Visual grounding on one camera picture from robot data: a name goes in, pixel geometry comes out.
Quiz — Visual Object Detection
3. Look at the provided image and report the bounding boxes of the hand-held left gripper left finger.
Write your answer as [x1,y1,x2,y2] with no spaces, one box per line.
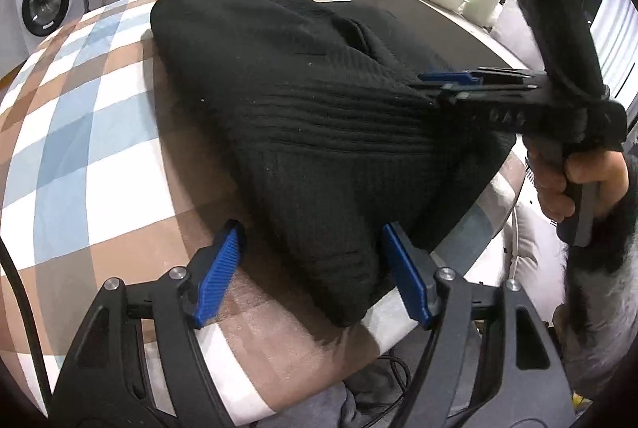
[50,219,247,428]

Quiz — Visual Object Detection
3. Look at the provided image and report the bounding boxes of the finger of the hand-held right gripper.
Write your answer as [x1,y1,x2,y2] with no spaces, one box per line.
[429,82,542,106]
[417,67,536,86]

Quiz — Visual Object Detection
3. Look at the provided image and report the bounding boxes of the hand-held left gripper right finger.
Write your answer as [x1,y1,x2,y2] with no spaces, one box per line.
[380,222,574,428]

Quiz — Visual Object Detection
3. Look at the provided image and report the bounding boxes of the black knit sweater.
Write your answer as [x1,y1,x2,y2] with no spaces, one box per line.
[150,0,516,328]

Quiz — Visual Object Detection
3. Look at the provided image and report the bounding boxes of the person's right forearm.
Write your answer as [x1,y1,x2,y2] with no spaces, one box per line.
[552,159,638,401]

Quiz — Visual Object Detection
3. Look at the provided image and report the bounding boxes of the person's right hand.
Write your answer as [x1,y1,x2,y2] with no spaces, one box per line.
[526,144,630,230]

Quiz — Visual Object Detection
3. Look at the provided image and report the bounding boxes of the person's grey trousers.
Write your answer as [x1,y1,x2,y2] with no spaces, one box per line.
[224,383,360,428]

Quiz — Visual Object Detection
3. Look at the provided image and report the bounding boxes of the checked blanket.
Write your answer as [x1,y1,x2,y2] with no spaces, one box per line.
[0,0,529,419]

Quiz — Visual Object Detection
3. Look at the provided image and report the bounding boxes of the black braided cable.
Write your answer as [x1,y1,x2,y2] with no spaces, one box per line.
[0,239,51,404]

